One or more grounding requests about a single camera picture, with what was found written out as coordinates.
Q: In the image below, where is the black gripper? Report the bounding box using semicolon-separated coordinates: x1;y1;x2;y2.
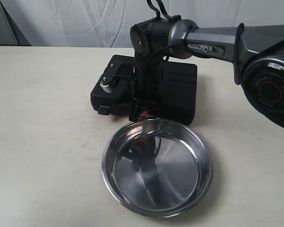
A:
129;51;163;122

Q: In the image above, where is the round stainless steel tray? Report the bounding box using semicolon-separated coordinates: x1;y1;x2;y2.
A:
101;119;213;218

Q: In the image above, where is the black plastic tool case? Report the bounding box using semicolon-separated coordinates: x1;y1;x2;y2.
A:
90;55;197;125

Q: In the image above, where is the dark panel at left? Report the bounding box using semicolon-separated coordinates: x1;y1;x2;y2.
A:
0;1;31;46

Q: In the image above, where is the white backdrop cloth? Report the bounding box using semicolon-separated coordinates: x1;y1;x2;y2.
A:
2;0;284;48

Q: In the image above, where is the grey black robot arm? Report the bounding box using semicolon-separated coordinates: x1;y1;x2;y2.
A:
129;15;284;128

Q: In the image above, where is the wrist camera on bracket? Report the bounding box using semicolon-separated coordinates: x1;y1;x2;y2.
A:
100;61;133;93

